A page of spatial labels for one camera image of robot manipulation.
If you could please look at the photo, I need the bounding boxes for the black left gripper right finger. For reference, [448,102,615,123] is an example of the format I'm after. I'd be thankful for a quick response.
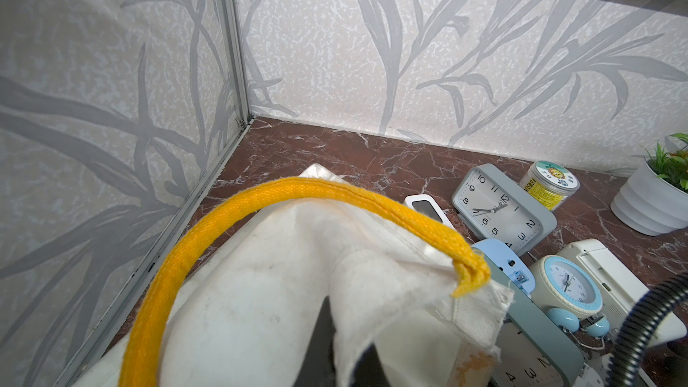
[351,345,391,387]

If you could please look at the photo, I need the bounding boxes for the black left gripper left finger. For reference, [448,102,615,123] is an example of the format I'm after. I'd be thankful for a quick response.
[293,297,336,387]

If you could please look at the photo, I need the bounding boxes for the white canvas bag yellow handles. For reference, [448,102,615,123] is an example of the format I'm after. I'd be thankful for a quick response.
[79,197,514,386]

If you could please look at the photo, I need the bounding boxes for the grey square alarm clock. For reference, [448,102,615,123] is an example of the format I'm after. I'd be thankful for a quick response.
[451,164,557,256]
[487,262,584,386]

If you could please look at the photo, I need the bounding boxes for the white timer orange buttons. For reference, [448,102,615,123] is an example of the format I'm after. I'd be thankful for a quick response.
[403,195,453,229]

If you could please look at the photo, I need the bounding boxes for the light blue square clock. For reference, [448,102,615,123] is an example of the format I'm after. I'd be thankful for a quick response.
[472,238,536,297]

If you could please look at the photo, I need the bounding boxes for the blue round alarm clock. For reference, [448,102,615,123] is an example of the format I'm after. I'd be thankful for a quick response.
[530,255,611,339]

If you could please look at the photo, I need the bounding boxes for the white rectangular alarm clock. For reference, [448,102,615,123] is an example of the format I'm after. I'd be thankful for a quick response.
[556,238,688,349]

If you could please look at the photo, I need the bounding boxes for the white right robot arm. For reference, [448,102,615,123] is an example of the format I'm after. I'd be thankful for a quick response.
[606,272,687,386]

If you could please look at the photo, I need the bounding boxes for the white potted artificial plant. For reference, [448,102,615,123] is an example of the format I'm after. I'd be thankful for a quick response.
[610,133,687,237]

